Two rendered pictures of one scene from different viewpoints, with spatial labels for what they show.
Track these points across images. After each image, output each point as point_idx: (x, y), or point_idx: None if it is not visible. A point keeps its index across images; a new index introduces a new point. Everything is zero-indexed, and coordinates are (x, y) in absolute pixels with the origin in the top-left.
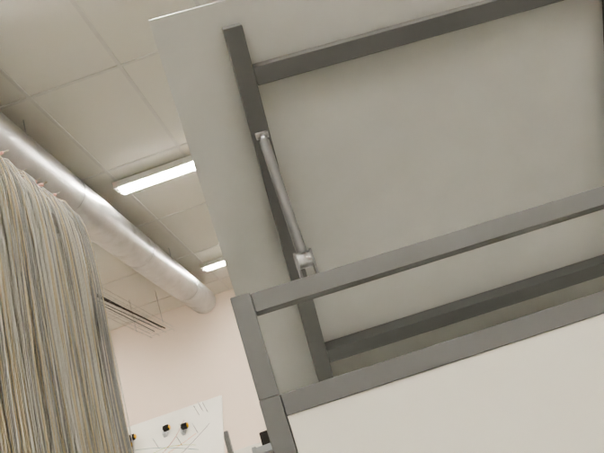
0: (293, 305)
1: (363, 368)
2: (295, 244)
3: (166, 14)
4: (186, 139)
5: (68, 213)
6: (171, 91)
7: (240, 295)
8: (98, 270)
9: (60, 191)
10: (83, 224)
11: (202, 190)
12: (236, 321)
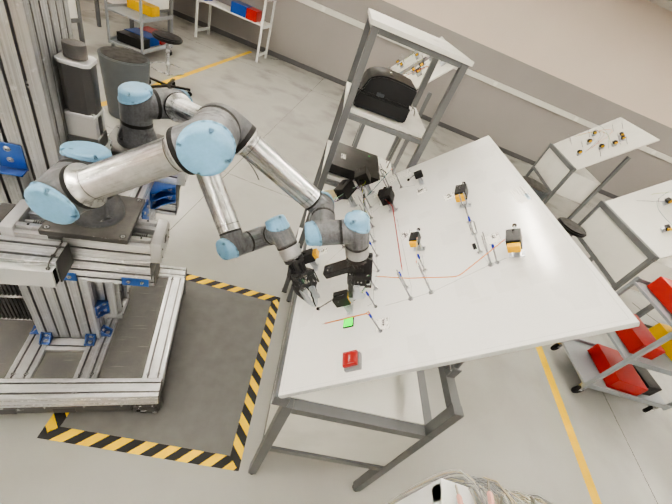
0: (442, 388)
1: (426, 387)
2: (461, 365)
3: (629, 309)
4: (521, 349)
5: (483, 485)
6: (568, 340)
7: (462, 410)
8: (419, 484)
9: (487, 480)
10: (456, 471)
11: (472, 359)
12: (456, 421)
